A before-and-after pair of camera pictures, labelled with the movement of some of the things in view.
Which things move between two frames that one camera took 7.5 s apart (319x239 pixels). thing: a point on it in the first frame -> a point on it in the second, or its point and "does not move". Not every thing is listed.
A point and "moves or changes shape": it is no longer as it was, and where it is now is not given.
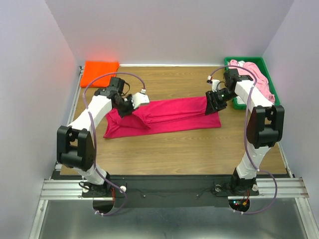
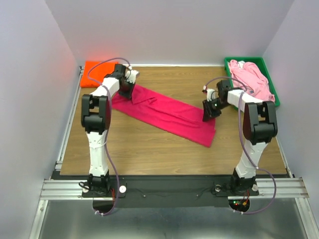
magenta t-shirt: [162, 116] moves or changes shape
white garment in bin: [240, 63] does not move
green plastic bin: [260, 60] does not move
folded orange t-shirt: [93, 69] does not move
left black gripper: [130, 110] -> [127, 95]
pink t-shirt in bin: [261, 82] does not move
